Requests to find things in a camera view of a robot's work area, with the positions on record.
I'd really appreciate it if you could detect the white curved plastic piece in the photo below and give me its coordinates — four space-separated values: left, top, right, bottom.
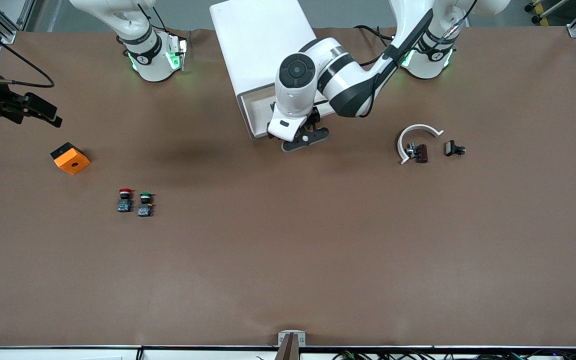
397 124 444 166

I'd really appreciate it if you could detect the orange button enclosure box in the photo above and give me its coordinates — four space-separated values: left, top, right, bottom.
50 142 91 176

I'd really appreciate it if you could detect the brown table cover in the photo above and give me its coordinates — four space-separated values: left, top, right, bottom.
0 26 576 348

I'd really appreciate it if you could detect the black left base cable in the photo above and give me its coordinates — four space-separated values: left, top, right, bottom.
353 24 395 67

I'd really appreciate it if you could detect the grey metal camera bracket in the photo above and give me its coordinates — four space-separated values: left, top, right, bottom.
277 330 307 360

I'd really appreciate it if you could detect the green push button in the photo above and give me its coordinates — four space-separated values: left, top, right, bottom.
137 192 155 218

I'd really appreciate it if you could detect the brown block with metal clip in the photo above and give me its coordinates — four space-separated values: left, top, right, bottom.
405 142 429 164

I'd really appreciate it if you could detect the black base cable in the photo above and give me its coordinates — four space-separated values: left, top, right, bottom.
138 4 169 32
353 24 395 67

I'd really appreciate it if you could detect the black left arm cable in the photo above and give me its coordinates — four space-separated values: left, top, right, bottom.
358 0 479 119

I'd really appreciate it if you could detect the cart with black casters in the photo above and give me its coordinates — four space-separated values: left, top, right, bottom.
524 0 569 27

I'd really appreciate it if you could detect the black right base cable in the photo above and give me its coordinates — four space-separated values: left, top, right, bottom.
138 4 169 32

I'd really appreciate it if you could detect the red push button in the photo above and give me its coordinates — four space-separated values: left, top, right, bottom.
117 188 134 213

